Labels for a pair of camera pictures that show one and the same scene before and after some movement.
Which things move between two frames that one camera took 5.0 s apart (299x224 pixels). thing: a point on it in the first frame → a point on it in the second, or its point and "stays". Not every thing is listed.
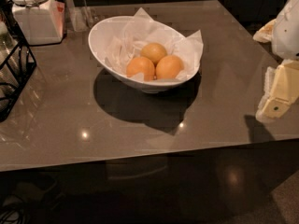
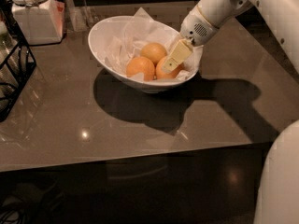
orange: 168,67 stays
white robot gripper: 287,32 → 196,29
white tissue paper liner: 130,41 stays
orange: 153,51 stays
